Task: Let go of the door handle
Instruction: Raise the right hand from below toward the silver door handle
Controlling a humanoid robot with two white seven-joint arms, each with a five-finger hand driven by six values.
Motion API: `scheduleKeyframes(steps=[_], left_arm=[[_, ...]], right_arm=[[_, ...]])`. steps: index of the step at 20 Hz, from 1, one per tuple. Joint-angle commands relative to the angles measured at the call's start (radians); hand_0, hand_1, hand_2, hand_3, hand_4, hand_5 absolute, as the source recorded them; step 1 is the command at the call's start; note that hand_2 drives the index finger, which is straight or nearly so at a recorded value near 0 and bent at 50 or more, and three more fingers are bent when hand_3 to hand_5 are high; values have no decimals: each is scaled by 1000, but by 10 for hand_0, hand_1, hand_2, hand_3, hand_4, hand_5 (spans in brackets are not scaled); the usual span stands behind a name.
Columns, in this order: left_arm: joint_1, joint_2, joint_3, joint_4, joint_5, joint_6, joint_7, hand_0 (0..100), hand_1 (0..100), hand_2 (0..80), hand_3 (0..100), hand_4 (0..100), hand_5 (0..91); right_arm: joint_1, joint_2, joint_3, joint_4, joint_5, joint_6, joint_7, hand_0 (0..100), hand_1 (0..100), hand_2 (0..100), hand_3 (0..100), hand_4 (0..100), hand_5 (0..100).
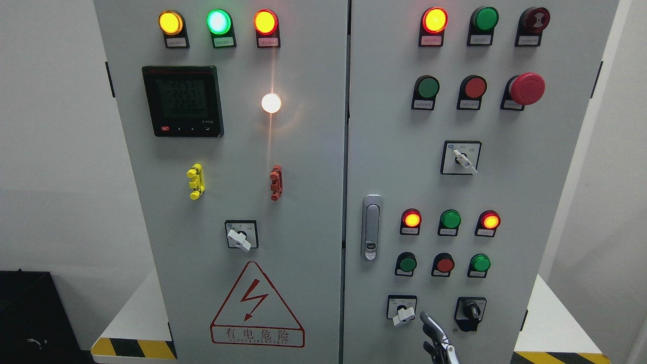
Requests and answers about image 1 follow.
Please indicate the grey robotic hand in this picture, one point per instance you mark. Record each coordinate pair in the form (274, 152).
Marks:
(441, 350)

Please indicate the silver cabinet door handle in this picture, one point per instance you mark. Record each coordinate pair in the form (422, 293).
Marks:
(371, 226)

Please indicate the right grey cabinet door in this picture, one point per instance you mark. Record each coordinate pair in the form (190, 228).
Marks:
(396, 152)

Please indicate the grey cabinet door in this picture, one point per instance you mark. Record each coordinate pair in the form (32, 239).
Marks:
(396, 152)
(300, 235)

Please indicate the left grey cabinet door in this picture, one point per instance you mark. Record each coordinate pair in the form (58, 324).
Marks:
(300, 235)

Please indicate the red lit lamp left door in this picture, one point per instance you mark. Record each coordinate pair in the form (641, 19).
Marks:
(267, 29)

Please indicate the red push button lower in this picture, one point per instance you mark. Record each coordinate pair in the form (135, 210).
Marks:
(443, 265)

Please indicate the red push button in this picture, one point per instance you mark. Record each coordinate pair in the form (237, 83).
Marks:
(443, 265)
(471, 92)

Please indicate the green push button lower right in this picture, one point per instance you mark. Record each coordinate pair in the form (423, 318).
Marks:
(479, 266)

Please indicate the green push button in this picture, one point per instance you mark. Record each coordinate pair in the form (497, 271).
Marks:
(479, 266)
(406, 263)
(425, 91)

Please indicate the green push button lower left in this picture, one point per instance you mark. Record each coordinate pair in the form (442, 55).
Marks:
(406, 263)

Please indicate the white platform with hazard stripes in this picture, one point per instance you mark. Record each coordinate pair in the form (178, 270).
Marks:
(139, 333)

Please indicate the green lamp middle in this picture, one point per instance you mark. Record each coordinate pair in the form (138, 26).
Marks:
(449, 223)

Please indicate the red lit lamp middle left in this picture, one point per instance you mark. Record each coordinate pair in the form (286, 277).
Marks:
(410, 222)

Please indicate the red lit lamp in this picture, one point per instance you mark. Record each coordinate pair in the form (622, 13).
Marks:
(432, 26)
(487, 224)
(410, 222)

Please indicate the red lit lamp middle right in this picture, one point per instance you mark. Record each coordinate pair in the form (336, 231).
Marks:
(487, 224)

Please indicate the red electric hazard warning sticker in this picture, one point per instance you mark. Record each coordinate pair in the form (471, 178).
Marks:
(254, 313)

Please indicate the red terminal connector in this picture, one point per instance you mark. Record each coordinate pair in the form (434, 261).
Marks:
(276, 183)

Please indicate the green push button upper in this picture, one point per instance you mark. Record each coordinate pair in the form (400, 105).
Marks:
(425, 91)

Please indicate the red push button upper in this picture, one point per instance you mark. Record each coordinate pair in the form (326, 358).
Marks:
(471, 92)

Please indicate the red emergency stop button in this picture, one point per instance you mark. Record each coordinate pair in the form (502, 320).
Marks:
(522, 90)

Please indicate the white lit indicator lamp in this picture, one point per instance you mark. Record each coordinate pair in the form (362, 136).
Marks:
(271, 103)

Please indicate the yellow terminal connector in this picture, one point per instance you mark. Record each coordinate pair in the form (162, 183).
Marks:
(196, 183)

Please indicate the red lit lamp right top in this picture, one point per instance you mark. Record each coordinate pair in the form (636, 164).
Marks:
(432, 26)

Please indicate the green lamp right top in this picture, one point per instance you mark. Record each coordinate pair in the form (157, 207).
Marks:
(481, 26)

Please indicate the dark red buzzer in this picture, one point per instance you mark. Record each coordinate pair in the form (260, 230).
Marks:
(531, 24)

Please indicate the black digital power meter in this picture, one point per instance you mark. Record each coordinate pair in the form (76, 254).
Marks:
(184, 101)

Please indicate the green lit indicator lamp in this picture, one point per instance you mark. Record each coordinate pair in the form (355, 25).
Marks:
(220, 26)

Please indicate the black box at left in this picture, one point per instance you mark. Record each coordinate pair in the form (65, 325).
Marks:
(34, 324)

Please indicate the yellow indicator lamp top left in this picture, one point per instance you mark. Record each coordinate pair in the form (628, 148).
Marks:
(174, 29)

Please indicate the black knob selector switch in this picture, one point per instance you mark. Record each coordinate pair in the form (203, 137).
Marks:
(469, 312)

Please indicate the lower white rotary selector switch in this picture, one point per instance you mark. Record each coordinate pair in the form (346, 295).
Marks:
(401, 309)

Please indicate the upper right rotary selector switch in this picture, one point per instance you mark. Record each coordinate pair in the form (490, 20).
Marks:
(460, 157)

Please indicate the left door rotary selector switch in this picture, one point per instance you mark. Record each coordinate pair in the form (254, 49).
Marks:
(241, 234)

